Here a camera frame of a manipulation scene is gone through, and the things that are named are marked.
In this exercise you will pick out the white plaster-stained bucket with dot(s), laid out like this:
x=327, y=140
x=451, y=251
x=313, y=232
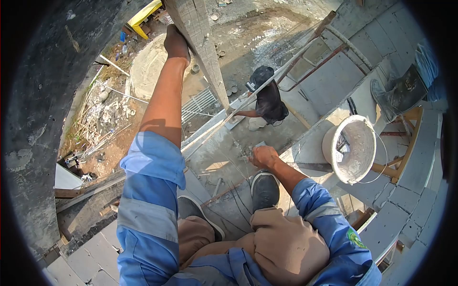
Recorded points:
x=352, y=150

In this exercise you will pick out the metal drain grate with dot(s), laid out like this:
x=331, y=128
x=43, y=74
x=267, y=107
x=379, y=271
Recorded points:
x=196, y=105

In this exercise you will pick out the small grey tool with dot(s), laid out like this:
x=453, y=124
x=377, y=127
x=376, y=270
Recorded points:
x=260, y=144

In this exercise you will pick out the yellow wheelbarrow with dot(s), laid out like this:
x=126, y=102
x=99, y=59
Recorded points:
x=143, y=16

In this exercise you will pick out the person's legs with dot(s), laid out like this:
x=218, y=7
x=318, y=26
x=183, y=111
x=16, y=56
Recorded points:
x=264, y=228

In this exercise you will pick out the person's left hand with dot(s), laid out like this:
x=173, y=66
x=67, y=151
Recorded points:
x=177, y=44

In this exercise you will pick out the person's left fingers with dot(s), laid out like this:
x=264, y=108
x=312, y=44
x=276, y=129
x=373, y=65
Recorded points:
x=171, y=30

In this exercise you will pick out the rusty metal scaffold frame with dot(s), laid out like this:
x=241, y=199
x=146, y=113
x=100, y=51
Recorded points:
x=322, y=53

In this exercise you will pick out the wooden trestle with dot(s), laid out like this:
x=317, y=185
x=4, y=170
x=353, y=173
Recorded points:
x=404, y=150

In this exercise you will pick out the person's right fingers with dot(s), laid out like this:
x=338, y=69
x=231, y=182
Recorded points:
x=254, y=157

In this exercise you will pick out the person's right hand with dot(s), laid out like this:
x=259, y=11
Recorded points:
x=265, y=156

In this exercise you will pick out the pile of rubble and sticks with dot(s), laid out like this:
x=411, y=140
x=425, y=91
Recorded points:
x=98, y=125

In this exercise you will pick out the grey timber post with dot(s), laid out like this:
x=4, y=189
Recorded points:
x=200, y=46

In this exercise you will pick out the person's body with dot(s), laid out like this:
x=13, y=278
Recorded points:
x=229, y=264

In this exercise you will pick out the pile of sand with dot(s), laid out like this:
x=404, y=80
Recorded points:
x=154, y=68

